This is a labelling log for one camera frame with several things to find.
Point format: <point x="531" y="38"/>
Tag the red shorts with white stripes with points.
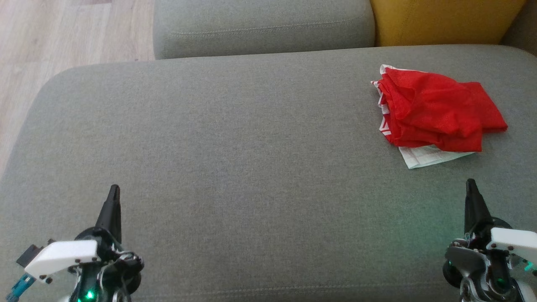
<point x="436" y="109"/>

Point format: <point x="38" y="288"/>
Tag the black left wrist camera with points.
<point x="30" y="256"/>

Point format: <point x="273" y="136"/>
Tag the yellow sofa back cushion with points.
<point x="440" y="21"/>

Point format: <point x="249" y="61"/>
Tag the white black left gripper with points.
<point x="63" y="253"/>

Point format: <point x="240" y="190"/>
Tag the grey sofa backrest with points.
<point x="524" y="21"/>

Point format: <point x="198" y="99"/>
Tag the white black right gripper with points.
<point x="514" y="241"/>

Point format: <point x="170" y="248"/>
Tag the grey sofa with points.
<point x="251" y="167"/>

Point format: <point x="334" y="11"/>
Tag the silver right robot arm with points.
<point x="470" y="264"/>

